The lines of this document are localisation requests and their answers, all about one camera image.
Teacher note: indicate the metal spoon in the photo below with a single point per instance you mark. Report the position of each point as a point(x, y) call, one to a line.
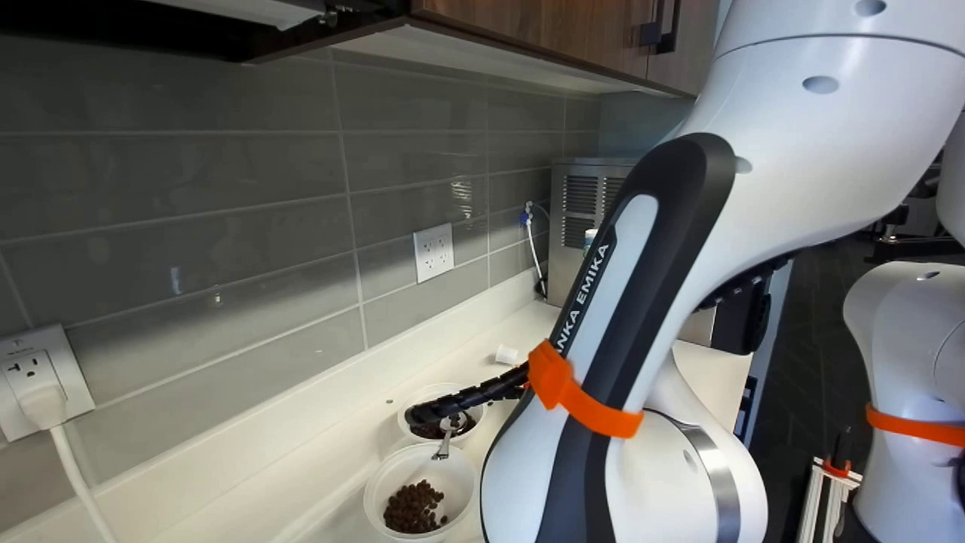
point(444, 441)

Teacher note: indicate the dark panel with blue edge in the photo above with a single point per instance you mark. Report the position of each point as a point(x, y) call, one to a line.
point(763, 343)

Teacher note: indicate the white outlet with plug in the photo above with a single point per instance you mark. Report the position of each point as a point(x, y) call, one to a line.
point(34, 366)

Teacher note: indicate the white bar with orange clip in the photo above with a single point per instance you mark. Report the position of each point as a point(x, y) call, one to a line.
point(832, 498)

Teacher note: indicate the white bowl without spoon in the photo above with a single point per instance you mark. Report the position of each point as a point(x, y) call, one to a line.
point(402, 472)

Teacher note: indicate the small clear plastic piece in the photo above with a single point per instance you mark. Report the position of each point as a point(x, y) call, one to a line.
point(501, 353)

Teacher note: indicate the black hood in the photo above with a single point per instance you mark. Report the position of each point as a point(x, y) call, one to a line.
point(151, 24)

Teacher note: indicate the wooden wall cabinet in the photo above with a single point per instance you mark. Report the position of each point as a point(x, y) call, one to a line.
point(543, 31)

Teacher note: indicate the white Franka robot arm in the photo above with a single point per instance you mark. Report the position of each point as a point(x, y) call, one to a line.
point(804, 181)

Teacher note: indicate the dark rack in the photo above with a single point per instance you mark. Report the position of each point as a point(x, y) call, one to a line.
point(577, 198)

